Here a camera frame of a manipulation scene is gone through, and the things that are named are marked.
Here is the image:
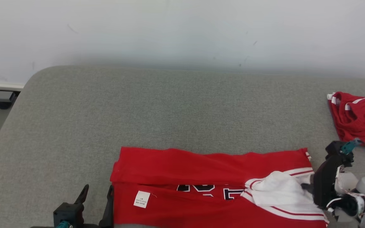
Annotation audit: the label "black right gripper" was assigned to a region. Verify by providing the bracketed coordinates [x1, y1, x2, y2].
[300, 155, 344, 209]

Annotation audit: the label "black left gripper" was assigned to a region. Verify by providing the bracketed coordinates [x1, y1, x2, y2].
[30, 185, 114, 228]

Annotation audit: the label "red shorts with white stripe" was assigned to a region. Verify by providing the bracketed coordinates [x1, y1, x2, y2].
[327, 92, 365, 155]

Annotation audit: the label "red Bulls basketball jersey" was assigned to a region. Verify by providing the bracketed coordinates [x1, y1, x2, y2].
[110, 147, 329, 228]

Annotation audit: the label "grey fabric sofa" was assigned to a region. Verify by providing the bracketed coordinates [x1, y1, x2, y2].
[0, 66, 365, 228]

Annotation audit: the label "red white twisted wire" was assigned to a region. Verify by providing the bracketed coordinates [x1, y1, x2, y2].
[327, 165, 365, 219]

